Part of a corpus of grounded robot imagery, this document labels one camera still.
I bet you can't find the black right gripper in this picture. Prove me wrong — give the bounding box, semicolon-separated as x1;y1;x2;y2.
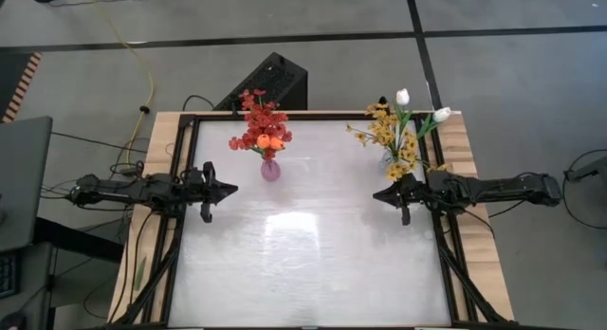
372;172;433;227

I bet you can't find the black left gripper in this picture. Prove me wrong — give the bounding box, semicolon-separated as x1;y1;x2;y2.
182;161;239;225

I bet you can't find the yellow artificial flower bunch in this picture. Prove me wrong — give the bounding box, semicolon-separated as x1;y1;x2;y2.
384;144;450;182
345;101;404;149

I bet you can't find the white tulip with blue tint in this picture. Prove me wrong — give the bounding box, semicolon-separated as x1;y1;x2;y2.
415;106;452;147

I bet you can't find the plain white artificial tulip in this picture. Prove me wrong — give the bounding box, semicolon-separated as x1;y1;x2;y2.
391;87;412;156

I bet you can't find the clear cut glass vase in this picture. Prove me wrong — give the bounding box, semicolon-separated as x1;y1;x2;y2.
377;149;397;174

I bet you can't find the pink ribbed glass vase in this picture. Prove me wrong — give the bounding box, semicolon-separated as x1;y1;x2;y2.
260;157;282;183

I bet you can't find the loose green leaf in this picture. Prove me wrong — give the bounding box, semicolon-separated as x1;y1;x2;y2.
133;256;148;292

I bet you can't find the black perforated tower box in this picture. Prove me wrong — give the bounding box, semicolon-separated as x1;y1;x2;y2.
212;51;309;112

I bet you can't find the black desk crossbar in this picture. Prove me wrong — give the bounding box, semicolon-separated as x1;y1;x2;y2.
32;215;125;264

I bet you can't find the grey desk top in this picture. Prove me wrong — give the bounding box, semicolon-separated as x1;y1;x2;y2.
0;115;53;253

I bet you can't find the blue keyboard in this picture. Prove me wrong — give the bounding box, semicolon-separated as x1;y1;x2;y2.
0;251;21;299

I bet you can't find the black mat with striped edge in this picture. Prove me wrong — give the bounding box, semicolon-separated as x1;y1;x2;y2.
0;52;44;123

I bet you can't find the black metal table frame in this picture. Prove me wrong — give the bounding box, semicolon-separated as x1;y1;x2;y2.
111;112;516;330

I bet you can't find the black cable loop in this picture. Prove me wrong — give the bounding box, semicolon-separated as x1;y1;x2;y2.
182;93;215;113

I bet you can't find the yellow floor cable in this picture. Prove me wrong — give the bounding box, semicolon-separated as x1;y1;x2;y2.
83;0;156;149

